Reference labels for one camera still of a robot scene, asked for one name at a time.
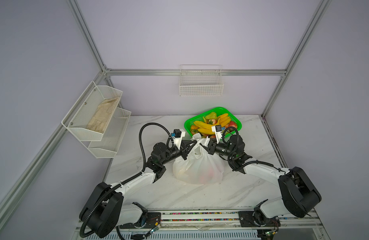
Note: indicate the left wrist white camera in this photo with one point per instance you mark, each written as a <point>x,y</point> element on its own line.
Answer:
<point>176,137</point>

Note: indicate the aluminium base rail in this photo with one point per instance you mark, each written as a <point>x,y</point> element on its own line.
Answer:
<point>222,225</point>

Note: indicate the beige cloth in bin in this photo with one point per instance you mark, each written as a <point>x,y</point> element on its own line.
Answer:
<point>102,115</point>

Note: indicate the fake orange persimmon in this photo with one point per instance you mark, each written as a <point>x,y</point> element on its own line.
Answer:
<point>194,129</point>

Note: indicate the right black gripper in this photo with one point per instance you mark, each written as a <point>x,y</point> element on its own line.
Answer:
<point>211,147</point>

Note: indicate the white wire wall basket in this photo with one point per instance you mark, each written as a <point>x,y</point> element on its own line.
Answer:
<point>200,81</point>

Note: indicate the white plastic bag lemon print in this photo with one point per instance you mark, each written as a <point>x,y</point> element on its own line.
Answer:
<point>200,168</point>

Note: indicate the fake pink peach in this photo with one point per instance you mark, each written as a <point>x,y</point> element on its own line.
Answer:
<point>212,121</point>

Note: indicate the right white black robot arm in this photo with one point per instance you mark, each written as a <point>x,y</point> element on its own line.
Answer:
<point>298,194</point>

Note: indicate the fake green starfruit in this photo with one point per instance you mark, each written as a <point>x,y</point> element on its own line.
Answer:
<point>211,116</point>

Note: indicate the wrist white camera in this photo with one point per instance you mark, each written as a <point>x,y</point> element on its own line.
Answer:
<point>176,137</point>
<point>217,130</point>

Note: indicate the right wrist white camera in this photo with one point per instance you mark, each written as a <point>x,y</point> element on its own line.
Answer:
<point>217,130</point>

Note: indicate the lower white mesh shelf bin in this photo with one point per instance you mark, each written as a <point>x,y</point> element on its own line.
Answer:
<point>113,135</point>

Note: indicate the green plastic fruit basket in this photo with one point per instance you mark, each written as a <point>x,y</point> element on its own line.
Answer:
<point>218,110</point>

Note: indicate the upper white mesh shelf bin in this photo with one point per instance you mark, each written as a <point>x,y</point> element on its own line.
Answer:
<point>90,117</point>

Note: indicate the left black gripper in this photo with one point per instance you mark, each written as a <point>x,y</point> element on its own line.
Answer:
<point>183,147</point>

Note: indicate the fake yellow banana bunch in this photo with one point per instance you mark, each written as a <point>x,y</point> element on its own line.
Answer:
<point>206,129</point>

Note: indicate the white mesh shelf bin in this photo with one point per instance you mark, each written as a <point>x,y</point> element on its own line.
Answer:
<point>113,135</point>
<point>90,117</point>

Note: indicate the fake red apple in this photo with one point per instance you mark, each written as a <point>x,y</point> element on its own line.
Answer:
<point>233,124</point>

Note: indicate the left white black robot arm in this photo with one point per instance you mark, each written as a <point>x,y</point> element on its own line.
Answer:
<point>104,210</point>

